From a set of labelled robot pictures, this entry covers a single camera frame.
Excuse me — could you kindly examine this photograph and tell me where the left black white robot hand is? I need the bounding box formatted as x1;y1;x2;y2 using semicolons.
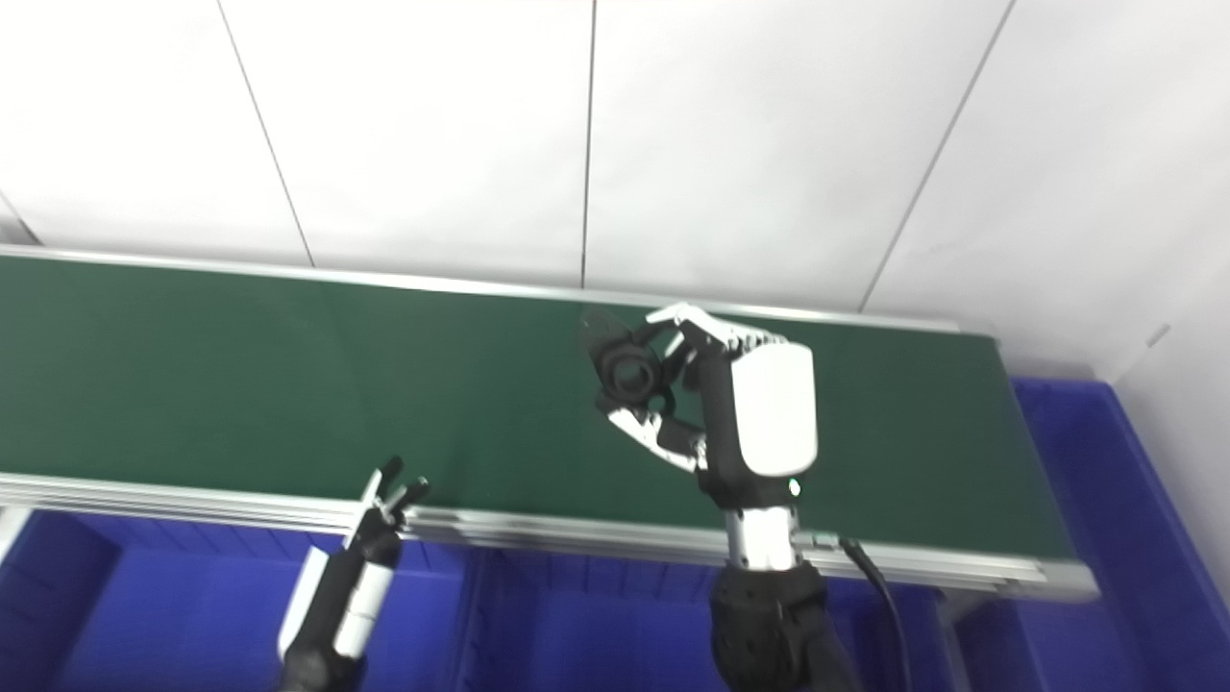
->
279;457;431;692

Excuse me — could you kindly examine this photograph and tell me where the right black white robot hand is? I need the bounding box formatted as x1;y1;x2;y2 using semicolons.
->
596;303;820;510

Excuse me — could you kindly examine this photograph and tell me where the black flanged metal part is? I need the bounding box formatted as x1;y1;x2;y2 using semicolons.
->
579;309;699;420

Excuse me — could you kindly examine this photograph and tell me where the blue plastic bin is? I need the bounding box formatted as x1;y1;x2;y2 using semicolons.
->
937;378;1230;692
0;509;474;692
456;546;952;692

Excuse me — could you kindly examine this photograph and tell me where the green conveyor belt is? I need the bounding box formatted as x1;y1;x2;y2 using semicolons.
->
0;255;1075;561
0;245;1101;603

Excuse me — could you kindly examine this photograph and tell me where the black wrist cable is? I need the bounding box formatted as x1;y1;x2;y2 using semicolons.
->
836;536;914;692

